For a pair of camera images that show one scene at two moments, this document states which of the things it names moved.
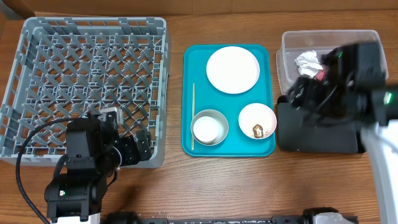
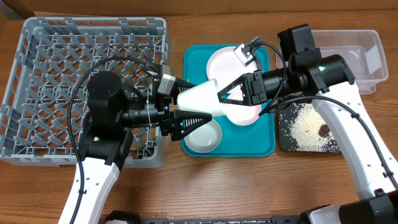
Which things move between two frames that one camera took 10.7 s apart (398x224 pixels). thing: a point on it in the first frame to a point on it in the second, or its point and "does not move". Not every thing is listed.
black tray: (295, 133) does not move
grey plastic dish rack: (65, 68) does not move
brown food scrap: (258, 131) to (324, 130)
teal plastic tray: (207, 97) does not move
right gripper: (301, 93) to (254, 88)
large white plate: (232, 70) does not move
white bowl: (257, 114) to (242, 115)
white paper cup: (206, 129) to (203, 98)
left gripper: (132, 155) to (176, 127)
